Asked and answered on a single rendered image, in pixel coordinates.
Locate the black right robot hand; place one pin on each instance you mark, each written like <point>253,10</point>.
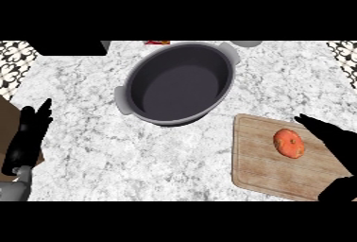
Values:
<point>336,141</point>

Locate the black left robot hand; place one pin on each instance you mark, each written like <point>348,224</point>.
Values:
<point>25,138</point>

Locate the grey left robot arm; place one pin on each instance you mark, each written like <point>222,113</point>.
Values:
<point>16,189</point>

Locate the orange squash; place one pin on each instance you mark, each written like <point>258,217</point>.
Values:
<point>287,143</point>

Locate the wooden cutting board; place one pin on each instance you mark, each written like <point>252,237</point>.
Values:
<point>274,167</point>

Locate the dark grey oval pot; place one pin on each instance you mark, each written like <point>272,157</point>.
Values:
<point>178,83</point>

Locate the black appliance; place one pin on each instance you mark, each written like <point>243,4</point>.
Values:
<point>69,47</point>

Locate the grey round object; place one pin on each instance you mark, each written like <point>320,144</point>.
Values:
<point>246,43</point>

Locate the red and yellow packet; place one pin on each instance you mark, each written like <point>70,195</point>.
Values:
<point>156,42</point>

